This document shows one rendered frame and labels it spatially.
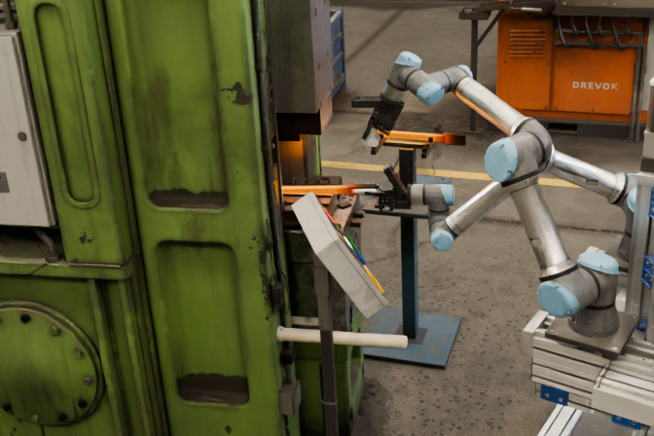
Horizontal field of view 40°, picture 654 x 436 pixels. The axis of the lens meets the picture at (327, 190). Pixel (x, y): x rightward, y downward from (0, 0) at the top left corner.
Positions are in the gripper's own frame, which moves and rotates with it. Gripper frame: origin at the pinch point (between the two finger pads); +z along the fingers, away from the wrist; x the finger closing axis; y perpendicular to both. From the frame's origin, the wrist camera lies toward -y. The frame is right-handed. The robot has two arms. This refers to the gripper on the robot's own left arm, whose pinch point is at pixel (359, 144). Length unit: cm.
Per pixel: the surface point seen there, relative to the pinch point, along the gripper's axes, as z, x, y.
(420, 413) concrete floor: 103, 18, 72
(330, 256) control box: 9, -60, 5
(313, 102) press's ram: -7.4, -3.2, -19.7
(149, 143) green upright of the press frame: 22, -24, -61
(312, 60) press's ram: -20.3, -3.1, -25.7
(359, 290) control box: 16, -57, 18
